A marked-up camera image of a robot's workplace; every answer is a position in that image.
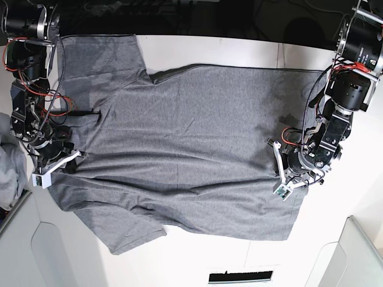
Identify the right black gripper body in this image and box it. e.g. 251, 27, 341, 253
29, 141, 78, 174

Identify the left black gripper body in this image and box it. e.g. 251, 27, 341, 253
268, 138, 332, 191

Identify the dark grey t-shirt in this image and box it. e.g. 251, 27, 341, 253
48, 36, 324, 255

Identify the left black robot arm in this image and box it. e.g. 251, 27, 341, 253
268, 1, 382, 200

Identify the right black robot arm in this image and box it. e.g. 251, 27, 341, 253
1, 1, 85, 175

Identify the light grey clothes pile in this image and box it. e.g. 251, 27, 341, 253
1, 113, 28, 211

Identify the left white bin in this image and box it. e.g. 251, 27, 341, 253
1, 193, 77, 286

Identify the white bin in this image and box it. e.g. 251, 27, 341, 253
1, 193, 77, 286
305, 216, 382, 287

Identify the right white bin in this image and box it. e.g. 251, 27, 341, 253
305, 216, 382, 287

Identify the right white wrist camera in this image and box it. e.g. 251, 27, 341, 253
32, 173, 52, 189

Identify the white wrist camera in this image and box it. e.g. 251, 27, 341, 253
32, 173, 52, 189
273, 184, 293, 201

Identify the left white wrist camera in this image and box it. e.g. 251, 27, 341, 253
273, 184, 293, 201

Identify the thin grey background cable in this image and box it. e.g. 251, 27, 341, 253
308, 0, 360, 42

